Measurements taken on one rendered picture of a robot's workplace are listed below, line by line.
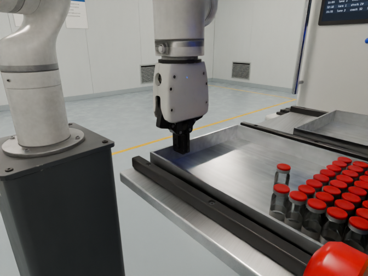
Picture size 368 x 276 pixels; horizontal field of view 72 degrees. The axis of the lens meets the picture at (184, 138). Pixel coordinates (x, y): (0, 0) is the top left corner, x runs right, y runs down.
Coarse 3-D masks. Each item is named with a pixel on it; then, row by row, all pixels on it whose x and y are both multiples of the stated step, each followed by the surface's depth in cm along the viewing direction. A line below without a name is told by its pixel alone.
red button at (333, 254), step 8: (320, 248) 13; (328, 248) 12; (336, 248) 12; (344, 248) 12; (352, 248) 12; (312, 256) 13; (320, 256) 12; (328, 256) 12; (336, 256) 12; (344, 256) 12; (352, 256) 12; (360, 256) 12; (312, 264) 12; (320, 264) 12; (328, 264) 12; (336, 264) 11; (344, 264) 11; (352, 264) 11; (360, 264) 11; (304, 272) 12; (312, 272) 12; (320, 272) 12; (328, 272) 11; (336, 272) 11; (344, 272) 11; (352, 272) 11; (360, 272) 11
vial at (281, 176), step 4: (276, 172) 40; (280, 172) 39; (284, 172) 38; (288, 172) 38; (276, 176) 39; (280, 176) 39; (284, 176) 39; (288, 176) 39; (276, 180) 39; (280, 180) 39; (284, 180) 39; (288, 180) 39; (284, 184) 39; (288, 184) 39
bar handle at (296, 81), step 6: (306, 0) 103; (306, 6) 104; (306, 12) 104; (306, 18) 105; (306, 24) 106; (306, 30) 107; (300, 36) 109; (300, 42) 109; (300, 48) 109; (300, 54) 110; (300, 60) 111; (300, 66) 112; (300, 72) 113; (294, 78) 115; (294, 84) 115; (294, 90) 116
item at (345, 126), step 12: (312, 120) 66; (324, 120) 72; (336, 120) 77; (348, 120) 74; (360, 120) 72; (300, 132) 60; (312, 132) 58; (324, 132) 67; (336, 132) 67; (348, 132) 67; (360, 132) 67; (336, 144) 54; (348, 144) 52; (360, 144) 51
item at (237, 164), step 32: (224, 128) 60; (160, 160) 45; (192, 160) 51; (224, 160) 51; (256, 160) 51; (288, 160) 51; (320, 160) 49; (352, 160) 45; (224, 192) 35; (256, 192) 40
